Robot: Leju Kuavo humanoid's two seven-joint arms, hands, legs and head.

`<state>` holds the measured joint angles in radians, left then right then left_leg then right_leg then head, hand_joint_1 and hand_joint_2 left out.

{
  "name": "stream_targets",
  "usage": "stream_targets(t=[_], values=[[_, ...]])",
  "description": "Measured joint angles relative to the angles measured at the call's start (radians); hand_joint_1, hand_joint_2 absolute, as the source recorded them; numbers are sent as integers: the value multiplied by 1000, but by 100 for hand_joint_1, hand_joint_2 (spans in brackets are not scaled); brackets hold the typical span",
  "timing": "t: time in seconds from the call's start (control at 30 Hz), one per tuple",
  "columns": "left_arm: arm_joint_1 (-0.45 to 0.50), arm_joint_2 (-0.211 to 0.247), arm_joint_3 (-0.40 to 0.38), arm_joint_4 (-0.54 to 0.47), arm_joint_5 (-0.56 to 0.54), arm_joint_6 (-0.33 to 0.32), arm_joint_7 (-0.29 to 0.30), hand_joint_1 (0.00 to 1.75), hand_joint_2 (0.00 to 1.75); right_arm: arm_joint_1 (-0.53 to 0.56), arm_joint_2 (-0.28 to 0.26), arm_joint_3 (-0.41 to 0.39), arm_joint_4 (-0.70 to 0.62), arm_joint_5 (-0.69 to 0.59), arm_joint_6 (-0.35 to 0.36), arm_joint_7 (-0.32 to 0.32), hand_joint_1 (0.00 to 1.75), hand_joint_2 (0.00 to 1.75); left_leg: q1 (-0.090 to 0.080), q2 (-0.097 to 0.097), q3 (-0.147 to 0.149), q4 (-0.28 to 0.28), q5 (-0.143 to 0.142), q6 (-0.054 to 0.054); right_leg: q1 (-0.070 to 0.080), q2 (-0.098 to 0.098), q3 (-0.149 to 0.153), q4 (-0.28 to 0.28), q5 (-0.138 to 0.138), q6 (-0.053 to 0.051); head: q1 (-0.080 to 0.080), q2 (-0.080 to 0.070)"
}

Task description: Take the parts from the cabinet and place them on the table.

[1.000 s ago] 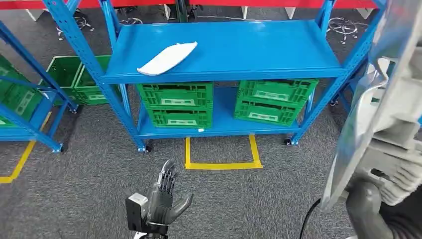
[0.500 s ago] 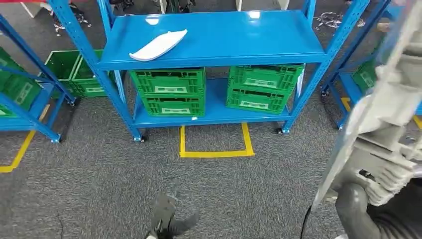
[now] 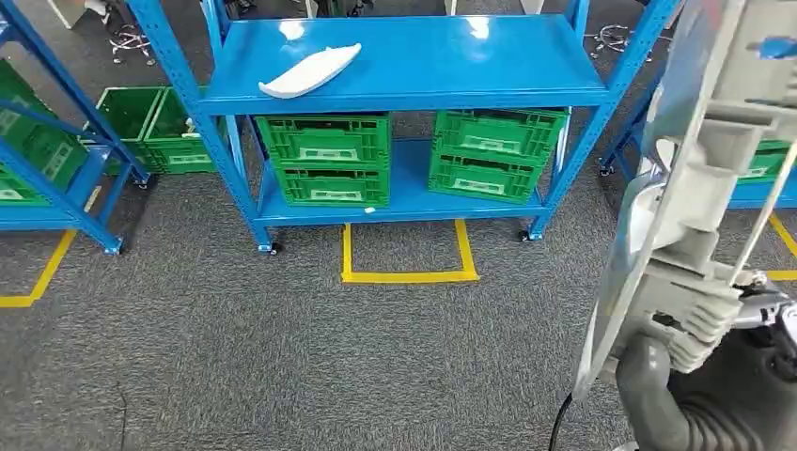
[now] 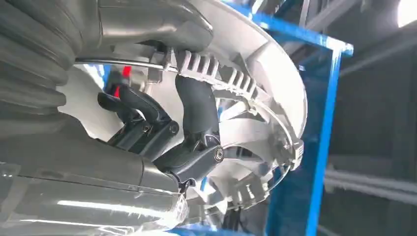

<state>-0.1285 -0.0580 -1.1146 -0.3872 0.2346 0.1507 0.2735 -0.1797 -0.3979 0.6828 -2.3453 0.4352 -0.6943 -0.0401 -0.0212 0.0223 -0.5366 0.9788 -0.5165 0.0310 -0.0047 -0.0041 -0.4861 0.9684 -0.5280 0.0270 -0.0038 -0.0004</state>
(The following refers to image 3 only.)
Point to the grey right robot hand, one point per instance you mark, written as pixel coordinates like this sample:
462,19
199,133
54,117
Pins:
703,323

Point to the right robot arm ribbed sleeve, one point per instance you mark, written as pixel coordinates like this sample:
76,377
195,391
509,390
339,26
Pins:
747,429

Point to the small blue plastic clip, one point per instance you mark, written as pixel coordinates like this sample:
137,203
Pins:
775,48

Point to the green plastic crate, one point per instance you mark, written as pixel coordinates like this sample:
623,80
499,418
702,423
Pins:
37,149
180,159
324,140
15,193
330,187
763,165
498,134
127,112
479,180

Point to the small white plastic part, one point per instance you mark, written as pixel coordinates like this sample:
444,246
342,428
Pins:
191,129

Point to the blue steel shelf rack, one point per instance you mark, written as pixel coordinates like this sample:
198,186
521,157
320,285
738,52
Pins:
759,194
31,219
405,62

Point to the black caster wheel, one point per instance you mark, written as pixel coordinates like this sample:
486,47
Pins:
606,170
146,182
523,236
276,248

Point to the white curved plastic part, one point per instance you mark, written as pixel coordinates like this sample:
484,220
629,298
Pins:
308,73

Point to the metal chair base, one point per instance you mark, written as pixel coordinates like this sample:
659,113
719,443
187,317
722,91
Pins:
616,34
131,42

